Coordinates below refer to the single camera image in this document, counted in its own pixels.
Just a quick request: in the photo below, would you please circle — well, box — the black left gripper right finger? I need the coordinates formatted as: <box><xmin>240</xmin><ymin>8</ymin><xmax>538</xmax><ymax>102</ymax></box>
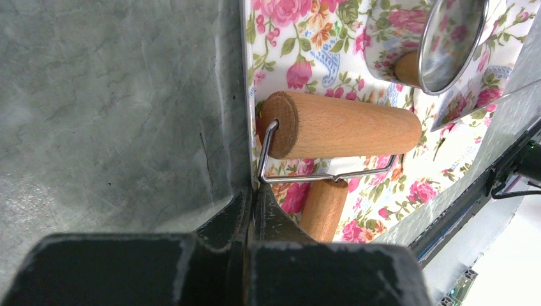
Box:
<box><xmin>249</xmin><ymin>184</ymin><xmax>431</xmax><ymax>305</ymax></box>

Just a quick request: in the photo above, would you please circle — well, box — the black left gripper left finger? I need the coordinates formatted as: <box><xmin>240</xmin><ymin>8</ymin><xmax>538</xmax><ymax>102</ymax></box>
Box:
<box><xmin>1</xmin><ymin>188</ymin><xmax>253</xmax><ymax>305</ymax></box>

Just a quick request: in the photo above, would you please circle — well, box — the wooden rolling pin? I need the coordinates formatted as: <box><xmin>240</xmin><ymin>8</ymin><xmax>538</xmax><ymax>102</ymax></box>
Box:
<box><xmin>258</xmin><ymin>91</ymin><xmax>422</xmax><ymax>243</ymax></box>

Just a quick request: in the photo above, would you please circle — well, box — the floral print tray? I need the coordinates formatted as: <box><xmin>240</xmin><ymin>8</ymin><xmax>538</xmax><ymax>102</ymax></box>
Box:
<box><xmin>242</xmin><ymin>1</ymin><xmax>540</xmax><ymax>244</ymax></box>

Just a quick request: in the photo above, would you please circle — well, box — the round metal cutter ring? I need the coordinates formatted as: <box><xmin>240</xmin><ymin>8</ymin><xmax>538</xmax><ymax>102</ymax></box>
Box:
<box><xmin>363</xmin><ymin>0</ymin><xmax>491</xmax><ymax>96</ymax></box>

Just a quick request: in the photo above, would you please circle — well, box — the wooden handled dough scraper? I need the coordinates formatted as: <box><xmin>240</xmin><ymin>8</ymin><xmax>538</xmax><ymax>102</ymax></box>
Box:
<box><xmin>431</xmin><ymin>79</ymin><xmax>540</xmax><ymax>131</ymax></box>

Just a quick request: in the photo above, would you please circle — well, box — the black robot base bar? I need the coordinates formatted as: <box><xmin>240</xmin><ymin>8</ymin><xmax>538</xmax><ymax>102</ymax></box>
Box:
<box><xmin>409</xmin><ymin>121</ymin><xmax>540</xmax><ymax>267</ymax></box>

